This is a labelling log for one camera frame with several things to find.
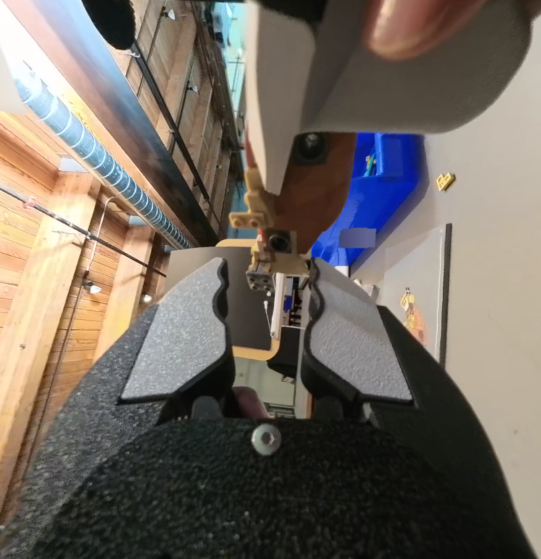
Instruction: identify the small grey orange brick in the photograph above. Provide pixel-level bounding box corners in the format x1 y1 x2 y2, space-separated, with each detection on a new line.
245 262 276 292

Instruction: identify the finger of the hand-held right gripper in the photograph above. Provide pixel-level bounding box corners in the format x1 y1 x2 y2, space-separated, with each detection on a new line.
244 0 317 196

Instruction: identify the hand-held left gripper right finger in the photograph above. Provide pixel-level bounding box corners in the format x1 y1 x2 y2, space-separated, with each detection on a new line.
301 257 414 403

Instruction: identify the blue plastic bin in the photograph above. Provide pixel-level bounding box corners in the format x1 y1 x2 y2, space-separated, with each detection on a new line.
311 132 429 268

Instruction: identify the silver ventilation duct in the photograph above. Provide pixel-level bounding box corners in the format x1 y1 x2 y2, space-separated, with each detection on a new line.
13 76 199 250

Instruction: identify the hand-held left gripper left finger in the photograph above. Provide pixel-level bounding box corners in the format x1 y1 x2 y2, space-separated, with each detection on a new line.
119 257 235 403

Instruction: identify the grey instruction booklet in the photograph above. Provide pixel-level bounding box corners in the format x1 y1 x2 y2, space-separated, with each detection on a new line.
349 224 453 364

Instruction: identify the brown tan brick model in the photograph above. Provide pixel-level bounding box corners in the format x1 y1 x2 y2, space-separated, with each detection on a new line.
229 132 358 292

